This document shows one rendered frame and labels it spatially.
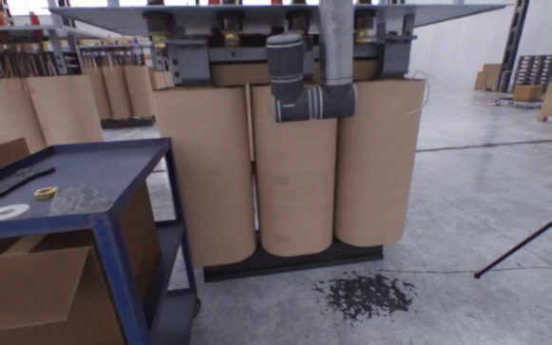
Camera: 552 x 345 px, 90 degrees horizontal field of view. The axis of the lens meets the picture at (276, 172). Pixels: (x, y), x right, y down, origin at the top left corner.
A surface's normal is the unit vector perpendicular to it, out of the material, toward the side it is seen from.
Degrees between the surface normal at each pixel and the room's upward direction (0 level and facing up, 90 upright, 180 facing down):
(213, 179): 90
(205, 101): 90
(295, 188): 90
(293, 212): 90
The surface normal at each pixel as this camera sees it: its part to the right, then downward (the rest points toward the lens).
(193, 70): 0.15, 0.34
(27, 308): 0.04, -0.69
